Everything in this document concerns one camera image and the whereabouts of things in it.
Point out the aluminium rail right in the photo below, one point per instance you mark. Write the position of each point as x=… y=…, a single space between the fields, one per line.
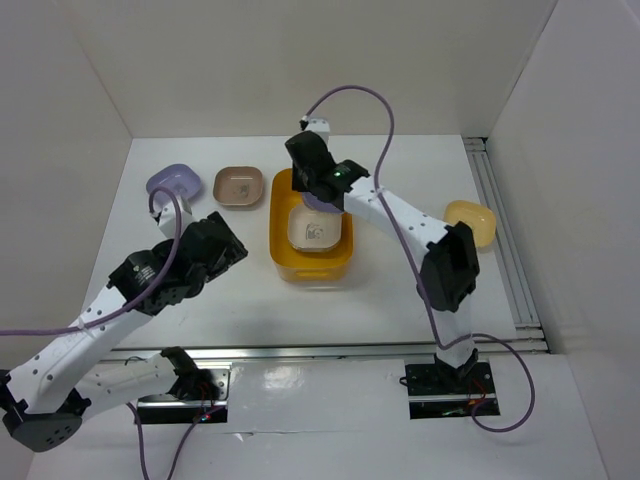
x=530 y=334

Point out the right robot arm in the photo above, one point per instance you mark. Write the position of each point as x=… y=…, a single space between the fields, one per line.
x=442 y=257

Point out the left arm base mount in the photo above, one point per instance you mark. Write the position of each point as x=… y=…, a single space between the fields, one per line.
x=207 y=404

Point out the cream plate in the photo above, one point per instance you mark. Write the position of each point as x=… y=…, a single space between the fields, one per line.
x=313 y=231

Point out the aluminium rail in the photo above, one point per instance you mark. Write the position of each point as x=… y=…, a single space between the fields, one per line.
x=530 y=334
x=311 y=351

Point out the lavender plate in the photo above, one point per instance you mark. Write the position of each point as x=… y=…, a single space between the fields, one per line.
x=181 y=179
x=312 y=202

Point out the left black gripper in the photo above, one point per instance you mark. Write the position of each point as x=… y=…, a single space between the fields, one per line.
x=234 y=252

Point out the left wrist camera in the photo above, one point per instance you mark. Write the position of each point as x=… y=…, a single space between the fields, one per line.
x=171 y=217

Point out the yellow plate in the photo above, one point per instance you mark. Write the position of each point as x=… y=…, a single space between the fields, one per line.
x=480 y=219

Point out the brown plate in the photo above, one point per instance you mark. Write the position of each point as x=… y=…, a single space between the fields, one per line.
x=238 y=186

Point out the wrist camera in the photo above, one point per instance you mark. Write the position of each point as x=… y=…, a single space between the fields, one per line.
x=171 y=217
x=318 y=125

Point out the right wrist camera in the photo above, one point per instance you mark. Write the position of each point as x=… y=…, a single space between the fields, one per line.
x=318 y=125

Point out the aluminium rail front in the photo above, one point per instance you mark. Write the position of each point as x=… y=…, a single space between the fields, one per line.
x=311 y=351

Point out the yellow plastic bin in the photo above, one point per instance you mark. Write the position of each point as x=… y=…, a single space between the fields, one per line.
x=296 y=266

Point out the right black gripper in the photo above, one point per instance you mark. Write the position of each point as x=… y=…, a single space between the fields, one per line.
x=297 y=184

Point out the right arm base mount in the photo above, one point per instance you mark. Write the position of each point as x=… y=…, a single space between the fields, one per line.
x=430 y=397

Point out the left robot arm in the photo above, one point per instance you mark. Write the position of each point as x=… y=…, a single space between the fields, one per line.
x=47 y=399

